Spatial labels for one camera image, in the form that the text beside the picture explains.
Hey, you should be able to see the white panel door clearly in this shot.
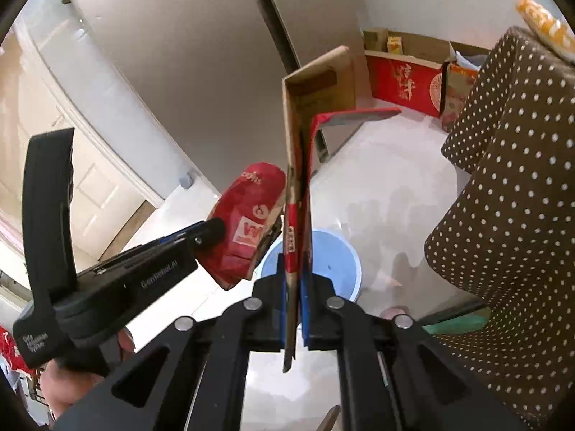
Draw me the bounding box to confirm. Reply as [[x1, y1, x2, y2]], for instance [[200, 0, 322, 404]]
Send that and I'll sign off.
[[0, 27, 165, 263]]

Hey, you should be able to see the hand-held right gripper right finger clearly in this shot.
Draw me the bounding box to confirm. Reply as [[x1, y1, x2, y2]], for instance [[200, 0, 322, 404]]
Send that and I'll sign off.
[[300, 251, 531, 431]]

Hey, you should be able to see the blue plastic waste bin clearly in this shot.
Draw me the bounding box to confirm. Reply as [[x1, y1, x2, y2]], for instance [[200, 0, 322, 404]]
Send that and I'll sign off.
[[259, 229, 362, 303]]

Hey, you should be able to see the red cardboard box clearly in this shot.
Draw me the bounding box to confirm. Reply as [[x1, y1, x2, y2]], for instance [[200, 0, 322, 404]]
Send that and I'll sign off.
[[363, 29, 450, 120], [281, 45, 403, 373]]

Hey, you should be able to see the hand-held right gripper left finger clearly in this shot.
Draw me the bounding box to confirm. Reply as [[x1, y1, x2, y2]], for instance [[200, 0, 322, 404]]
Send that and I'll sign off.
[[54, 254, 288, 431]]

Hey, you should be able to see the red printed bag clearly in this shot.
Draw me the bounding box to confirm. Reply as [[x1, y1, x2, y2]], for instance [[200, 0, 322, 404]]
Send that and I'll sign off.
[[0, 323, 34, 375]]

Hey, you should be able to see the gold double door refrigerator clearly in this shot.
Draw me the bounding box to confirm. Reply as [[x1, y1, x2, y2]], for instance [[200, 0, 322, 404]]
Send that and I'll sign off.
[[33, 0, 373, 203]]

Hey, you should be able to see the person's left hand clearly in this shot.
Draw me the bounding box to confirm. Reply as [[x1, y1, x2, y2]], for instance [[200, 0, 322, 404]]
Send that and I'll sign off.
[[42, 328, 136, 427]]

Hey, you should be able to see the open colourful cardboard box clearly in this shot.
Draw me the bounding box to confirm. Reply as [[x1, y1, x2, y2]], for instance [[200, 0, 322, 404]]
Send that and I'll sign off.
[[440, 40, 488, 133]]

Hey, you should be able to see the brown polka-dot round table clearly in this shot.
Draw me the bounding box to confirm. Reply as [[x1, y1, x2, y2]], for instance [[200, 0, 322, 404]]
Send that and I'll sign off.
[[424, 24, 575, 431]]

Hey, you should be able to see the red snack bag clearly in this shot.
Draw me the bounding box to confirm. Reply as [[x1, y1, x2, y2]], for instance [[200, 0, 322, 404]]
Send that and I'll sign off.
[[197, 162, 287, 290]]

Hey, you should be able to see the open red cardboard box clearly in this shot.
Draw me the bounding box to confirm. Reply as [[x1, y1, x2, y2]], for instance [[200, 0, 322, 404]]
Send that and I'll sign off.
[[363, 29, 450, 120]]

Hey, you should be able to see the orange patterned packet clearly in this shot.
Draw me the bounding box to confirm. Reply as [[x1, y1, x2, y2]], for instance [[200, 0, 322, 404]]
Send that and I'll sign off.
[[516, 0, 575, 61]]

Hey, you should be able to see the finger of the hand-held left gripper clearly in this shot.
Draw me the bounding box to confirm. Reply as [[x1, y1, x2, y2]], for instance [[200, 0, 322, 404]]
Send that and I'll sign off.
[[255, 222, 284, 263], [96, 217, 227, 275]]

